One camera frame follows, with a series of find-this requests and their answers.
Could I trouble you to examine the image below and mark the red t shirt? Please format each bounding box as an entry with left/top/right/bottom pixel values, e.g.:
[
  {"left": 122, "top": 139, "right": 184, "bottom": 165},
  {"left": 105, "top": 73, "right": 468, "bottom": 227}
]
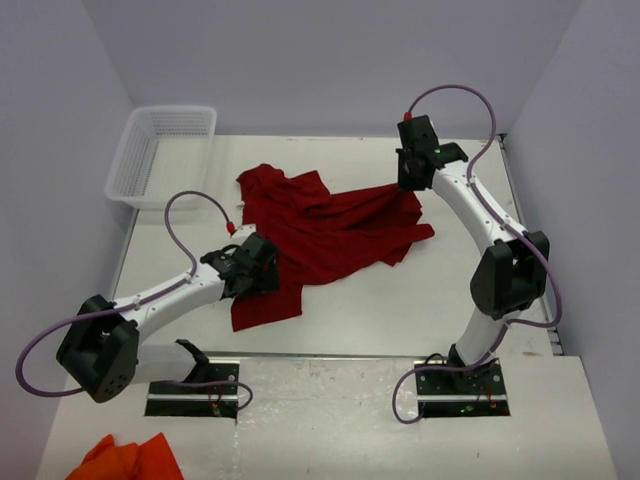
[{"left": 231, "top": 164, "right": 435, "bottom": 331}]

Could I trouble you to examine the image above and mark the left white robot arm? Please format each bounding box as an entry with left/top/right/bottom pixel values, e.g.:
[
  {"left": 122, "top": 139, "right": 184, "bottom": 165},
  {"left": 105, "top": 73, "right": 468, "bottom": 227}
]
[{"left": 56, "top": 225, "right": 279, "bottom": 403}]

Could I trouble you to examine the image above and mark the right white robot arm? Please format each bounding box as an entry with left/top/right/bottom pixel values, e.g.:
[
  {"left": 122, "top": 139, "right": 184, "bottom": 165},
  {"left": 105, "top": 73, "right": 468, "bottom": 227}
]
[{"left": 397, "top": 112, "right": 550, "bottom": 393}]

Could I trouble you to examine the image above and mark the white plastic basket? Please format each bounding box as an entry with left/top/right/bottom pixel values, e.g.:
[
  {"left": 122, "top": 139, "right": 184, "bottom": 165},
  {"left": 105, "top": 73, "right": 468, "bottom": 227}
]
[{"left": 104, "top": 105, "right": 217, "bottom": 210}]

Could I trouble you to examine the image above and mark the orange cloth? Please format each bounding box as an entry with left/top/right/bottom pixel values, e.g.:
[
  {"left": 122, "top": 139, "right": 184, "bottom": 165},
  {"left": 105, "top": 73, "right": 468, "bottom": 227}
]
[{"left": 67, "top": 433, "right": 184, "bottom": 480}]

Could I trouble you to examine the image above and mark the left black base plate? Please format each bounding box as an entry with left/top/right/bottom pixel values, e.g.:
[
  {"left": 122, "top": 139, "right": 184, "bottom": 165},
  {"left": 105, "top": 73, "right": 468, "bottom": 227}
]
[{"left": 144, "top": 358, "right": 240, "bottom": 420}]

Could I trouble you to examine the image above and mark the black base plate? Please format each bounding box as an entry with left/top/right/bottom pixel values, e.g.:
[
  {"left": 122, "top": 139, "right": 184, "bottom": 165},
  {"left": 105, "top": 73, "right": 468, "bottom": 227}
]
[
  {"left": 414, "top": 359, "right": 510, "bottom": 419},
  {"left": 144, "top": 358, "right": 240, "bottom": 420}
]

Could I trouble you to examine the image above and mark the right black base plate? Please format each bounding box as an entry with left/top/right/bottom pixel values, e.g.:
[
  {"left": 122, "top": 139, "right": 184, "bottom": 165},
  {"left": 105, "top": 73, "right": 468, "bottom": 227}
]
[{"left": 414, "top": 359, "right": 510, "bottom": 419}]

